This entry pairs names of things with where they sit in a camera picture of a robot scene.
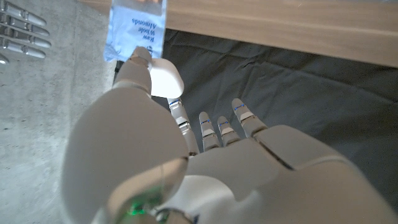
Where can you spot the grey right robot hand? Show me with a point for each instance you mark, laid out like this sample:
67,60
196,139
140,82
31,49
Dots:
21,34

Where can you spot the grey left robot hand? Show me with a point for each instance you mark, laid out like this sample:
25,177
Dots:
217,174

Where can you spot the white airpods case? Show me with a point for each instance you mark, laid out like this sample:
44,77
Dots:
166,77

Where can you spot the blue almond food bag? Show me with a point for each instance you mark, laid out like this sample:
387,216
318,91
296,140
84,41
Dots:
136,31

